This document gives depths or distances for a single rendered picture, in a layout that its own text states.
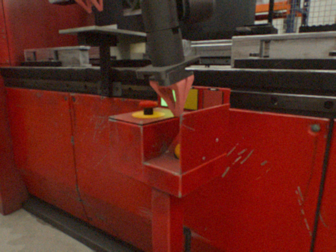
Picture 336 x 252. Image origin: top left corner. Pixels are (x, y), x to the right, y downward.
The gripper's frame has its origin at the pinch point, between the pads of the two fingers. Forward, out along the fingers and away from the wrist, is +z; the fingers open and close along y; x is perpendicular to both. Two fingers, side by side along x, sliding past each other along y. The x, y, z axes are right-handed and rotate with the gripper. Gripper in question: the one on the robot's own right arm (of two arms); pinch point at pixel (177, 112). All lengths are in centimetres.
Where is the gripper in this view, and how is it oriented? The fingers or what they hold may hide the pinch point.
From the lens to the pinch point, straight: 48.4
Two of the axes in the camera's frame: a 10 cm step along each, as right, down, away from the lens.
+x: -7.4, -1.5, 6.5
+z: 1.7, 9.0, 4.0
